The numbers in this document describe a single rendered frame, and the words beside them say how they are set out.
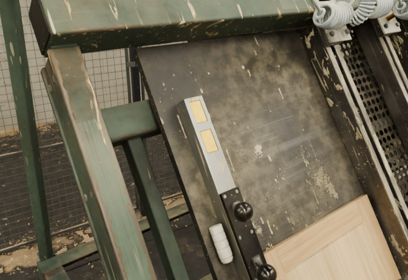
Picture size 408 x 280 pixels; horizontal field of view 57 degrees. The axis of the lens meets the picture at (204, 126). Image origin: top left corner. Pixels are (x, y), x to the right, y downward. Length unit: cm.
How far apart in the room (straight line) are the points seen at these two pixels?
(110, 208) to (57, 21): 35
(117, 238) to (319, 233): 53
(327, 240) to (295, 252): 12
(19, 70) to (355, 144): 102
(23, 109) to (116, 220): 71
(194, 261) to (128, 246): 219
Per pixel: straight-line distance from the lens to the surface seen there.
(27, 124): 135
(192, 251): 296
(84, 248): 186
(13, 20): 122
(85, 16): 76
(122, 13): 79
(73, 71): 76
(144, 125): 86
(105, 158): 72
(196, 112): 84
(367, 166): 117
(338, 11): 102
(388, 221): 120
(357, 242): 113
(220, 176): 83
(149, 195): 85
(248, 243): 84
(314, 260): 101
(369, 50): 143
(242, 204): 71
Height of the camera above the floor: 194
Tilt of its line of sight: 22 degrees down
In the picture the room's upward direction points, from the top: straight up
